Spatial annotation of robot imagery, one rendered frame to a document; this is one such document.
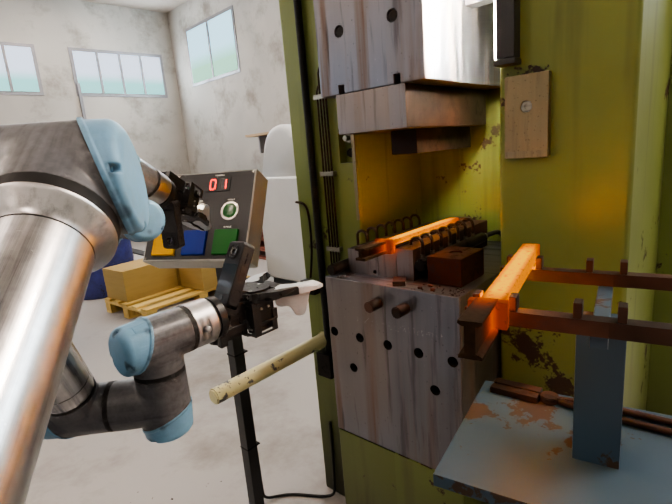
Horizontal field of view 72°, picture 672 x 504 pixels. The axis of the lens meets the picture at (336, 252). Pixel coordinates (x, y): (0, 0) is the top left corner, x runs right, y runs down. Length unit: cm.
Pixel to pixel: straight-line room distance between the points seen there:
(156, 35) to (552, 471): 884
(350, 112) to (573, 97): 48
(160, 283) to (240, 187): 308
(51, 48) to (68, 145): 803
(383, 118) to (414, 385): 63
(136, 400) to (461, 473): 49
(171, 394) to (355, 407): 66
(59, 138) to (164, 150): 834
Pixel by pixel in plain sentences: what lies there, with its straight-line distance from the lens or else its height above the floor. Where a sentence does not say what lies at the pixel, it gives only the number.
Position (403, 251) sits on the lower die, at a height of 99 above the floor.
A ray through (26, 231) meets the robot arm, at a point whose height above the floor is 119.
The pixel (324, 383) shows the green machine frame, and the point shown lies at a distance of 167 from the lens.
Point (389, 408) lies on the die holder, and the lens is 123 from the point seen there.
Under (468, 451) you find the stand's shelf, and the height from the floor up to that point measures 76.
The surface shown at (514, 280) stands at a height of 104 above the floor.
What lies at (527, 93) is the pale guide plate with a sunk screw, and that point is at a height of 132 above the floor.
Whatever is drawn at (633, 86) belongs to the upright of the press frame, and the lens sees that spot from 106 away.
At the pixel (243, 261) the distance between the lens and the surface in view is 80.
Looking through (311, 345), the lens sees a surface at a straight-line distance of 150.
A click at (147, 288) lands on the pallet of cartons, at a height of 19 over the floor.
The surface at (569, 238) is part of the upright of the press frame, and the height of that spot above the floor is 101.
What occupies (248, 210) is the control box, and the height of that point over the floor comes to 109.
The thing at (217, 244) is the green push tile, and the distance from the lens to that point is 134.
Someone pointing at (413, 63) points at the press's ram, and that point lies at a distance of 106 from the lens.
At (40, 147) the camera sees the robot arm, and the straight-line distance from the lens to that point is 48.
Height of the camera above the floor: 124
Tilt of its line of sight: 13 degrees down
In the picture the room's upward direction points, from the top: 5 degrees counter-clockwise
